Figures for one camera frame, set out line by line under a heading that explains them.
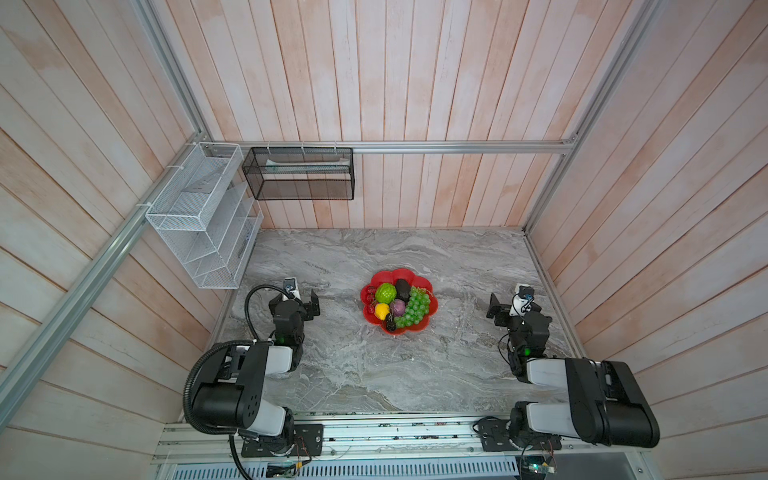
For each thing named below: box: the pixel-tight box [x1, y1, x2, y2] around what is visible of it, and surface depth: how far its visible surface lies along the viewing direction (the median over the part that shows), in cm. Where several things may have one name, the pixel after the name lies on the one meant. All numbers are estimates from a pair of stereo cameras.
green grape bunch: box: [394, 286, 431, 328], surface depth 94 cm
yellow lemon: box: [374, 303, 390, 321], surface depth 94 cm
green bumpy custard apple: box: [375, 282, 397, 304], surface depth 97 cm
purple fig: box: [390, 298, 406, 317], surface depth 95 cm
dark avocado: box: [395, 278, 411, 303], surface depth 98 cm
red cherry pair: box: [364, 285, 377, 305], surface depth 97 cm
